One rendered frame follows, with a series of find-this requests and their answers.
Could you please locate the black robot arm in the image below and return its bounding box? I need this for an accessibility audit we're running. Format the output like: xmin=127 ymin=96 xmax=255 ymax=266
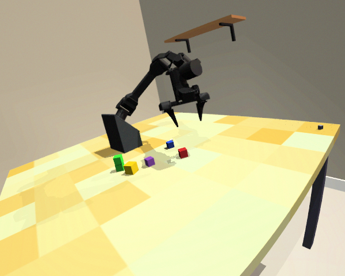
xmin=116 ymin=51 xmax=202 ymax=121

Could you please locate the purple block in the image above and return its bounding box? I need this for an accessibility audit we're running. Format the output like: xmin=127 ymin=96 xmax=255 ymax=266
xmin=144 ymin=156 xmax=155 ymax=167

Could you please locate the yellow block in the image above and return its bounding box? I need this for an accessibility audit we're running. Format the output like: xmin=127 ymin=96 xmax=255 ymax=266
xmin=123 ymin=161 xmax=139 ymax=175

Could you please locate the green block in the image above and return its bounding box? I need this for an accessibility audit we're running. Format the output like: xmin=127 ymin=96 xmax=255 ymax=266
xmin=115 ymin=162 xmax=125 ymax=172
xmin=113 ymin=154 xmax=124 ymax=166

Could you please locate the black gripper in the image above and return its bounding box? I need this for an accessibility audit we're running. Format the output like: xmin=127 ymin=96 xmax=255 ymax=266
xmin=159 ymin=81 xmax=210 ymax=127

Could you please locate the red block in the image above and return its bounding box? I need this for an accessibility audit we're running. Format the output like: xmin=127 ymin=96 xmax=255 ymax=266
xmin=178 ymin=147 xmax=188 ymax=158

